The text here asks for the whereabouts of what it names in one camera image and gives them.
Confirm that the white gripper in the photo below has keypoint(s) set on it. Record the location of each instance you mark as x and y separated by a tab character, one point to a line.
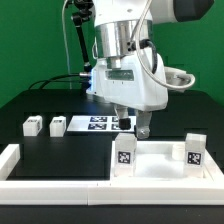
129	86

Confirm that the white square table top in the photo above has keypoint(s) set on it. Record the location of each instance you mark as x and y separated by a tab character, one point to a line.
162	163

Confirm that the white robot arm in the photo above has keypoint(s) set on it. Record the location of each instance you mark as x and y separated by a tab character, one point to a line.
124	27

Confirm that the white U-shaped obstacle fence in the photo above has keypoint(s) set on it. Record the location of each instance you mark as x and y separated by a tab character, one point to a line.
93	192

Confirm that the white AprilTag base plate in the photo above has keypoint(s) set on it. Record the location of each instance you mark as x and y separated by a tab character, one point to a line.
94	124

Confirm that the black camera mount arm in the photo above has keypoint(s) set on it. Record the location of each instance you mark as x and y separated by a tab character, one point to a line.
79	18

